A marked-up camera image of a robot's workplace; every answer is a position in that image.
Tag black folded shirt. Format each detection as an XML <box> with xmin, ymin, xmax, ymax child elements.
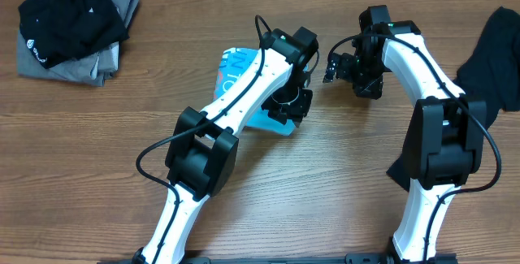
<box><xmin>19</xmin><ymin>0</ymin><xmax>128</xmax><ymax>69</ymax></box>

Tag black garment on right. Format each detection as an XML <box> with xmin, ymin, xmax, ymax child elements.
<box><xmin>378</xmin><ymin>7</ymin><xmax>519</xmax><ymax>193</ymax></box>

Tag light blue t-shirt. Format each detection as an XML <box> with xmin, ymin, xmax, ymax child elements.
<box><xmin>213</xmin><ymin>47</ymin><xmax>296</xmax><ymax>136</ymax></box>

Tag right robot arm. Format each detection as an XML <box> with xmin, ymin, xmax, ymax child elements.
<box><xmin>323</xmin><ymin>5</ymin><xmax>487</xmax><ymax>263</ymax></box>

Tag grey folded shirt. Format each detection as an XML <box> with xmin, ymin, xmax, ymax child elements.
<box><xmin>16</xmin><ymin>0</ymin><xmax>140</xmax><ymax>87</ymax></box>

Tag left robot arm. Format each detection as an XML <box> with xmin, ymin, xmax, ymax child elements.
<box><xmin>131</xmin><ymin>27</ymin><xmax>319</xmax><ymax>263</ymax></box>

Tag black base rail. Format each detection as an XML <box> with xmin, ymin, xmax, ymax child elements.
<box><xmin>98</xmin><ymin>253</ymin><xmax>459</xmax><ymax>264</ymax></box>

